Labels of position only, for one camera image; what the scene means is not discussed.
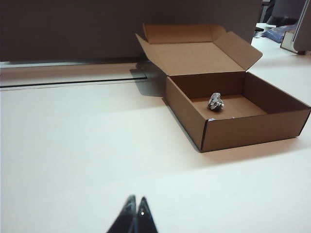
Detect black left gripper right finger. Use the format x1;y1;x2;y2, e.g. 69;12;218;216
135;196;159;233

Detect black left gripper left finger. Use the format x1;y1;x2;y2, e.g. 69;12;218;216
106;194;137;233

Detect white paper ball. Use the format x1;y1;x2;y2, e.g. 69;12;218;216
207;92;225;113

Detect open brown cardboard box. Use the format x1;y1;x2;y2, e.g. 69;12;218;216
135;22;311;154

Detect wide grey desk divider panel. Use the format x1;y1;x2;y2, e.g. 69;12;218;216
0;0;265;63

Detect blue plastic bag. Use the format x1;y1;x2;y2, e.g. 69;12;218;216
263;25;296;42

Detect white desk cable slot cover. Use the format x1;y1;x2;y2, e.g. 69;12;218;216
0;68;148;91

